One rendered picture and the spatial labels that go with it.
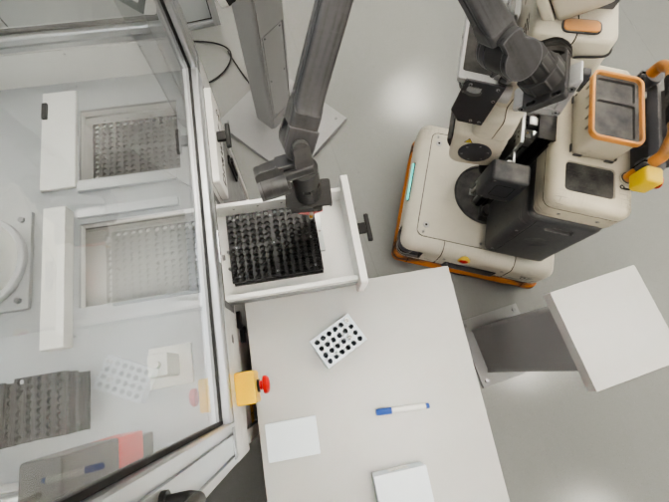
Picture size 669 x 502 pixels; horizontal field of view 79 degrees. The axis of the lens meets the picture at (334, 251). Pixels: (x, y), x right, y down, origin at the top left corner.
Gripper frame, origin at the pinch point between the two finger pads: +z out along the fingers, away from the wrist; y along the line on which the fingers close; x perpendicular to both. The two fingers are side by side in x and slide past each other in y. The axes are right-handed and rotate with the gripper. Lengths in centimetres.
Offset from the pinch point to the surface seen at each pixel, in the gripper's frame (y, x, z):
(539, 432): 86, -67, 104
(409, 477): 16, -62, 18
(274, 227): -9.8, -1.4, 4.5
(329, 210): 4.5, 5.0, 11.3
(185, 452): -18, -48, -31
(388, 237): 34, 27, 96
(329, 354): 0.5, -32.4, 17.1
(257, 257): -14.4, -8.8, 4.7
